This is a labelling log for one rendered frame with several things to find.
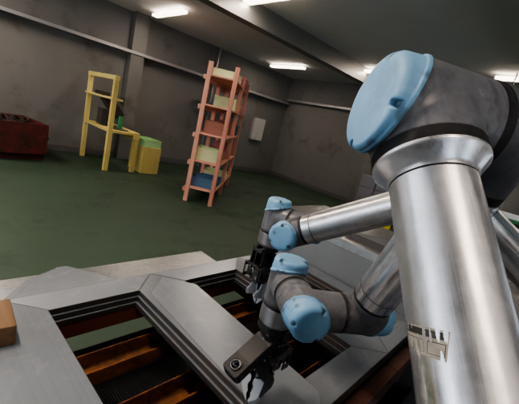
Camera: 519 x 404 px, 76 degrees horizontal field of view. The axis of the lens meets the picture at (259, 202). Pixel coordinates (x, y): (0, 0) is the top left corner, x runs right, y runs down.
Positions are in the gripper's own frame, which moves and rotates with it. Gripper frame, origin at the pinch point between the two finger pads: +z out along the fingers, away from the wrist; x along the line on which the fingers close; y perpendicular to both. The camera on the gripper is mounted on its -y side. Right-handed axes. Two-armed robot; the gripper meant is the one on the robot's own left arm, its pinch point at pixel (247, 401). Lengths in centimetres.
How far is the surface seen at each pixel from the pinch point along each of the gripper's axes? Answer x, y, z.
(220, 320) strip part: 27.5, 15.4, 0.6
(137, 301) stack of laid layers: 52, 0, 4
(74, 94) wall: 749, 207, -34
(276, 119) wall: 705, 804, -97
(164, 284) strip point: 53, 11, 1
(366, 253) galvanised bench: 19, 91, -16
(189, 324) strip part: 30.3, 5.4, 0.7
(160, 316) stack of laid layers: 39.1, 1.1, 2.0
